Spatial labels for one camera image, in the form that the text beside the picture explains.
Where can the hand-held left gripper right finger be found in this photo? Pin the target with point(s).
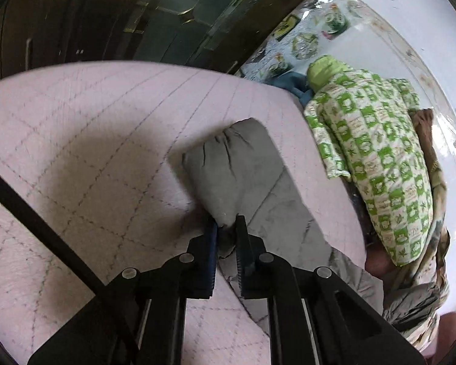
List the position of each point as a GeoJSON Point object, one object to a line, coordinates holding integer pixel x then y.
{"type": "Point", "coordinates": [243, 253]}

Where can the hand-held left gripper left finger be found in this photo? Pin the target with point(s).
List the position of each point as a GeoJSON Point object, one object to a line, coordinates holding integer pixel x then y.
{"type": "Point", "coordinates": [212, 253]}

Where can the grey quilted jacket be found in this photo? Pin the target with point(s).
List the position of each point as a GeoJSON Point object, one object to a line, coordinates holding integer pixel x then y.
{"type": "Point", "coordinates": [231, 167]}

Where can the green and white patterned cloth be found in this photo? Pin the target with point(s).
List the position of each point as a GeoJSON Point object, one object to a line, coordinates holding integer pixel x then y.
{"type": "Point", "coordinates": [376, 152]}

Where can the pink quilted bed cover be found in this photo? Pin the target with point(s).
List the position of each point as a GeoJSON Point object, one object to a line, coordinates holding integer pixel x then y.
{"type": "Point", "coordinates": [98, 121]}

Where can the blue cloth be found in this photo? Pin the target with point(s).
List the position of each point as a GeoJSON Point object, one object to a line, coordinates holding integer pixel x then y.
{"type": "Point", "coordinates": [288, 81]}

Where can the beige leaf print blanket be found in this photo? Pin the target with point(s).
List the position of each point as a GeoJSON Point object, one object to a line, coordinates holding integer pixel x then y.
{"type": "Point", "coordinates": [439, 197]}

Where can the floral printed sheet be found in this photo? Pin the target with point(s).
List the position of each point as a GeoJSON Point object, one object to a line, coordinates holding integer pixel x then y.
{"type": "Point", "coordinates": [304, 43]}

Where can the dark wooden wardrobe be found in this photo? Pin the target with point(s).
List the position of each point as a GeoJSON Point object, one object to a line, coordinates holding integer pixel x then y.
{"type": "Point", "coordinates": [98, 15]}

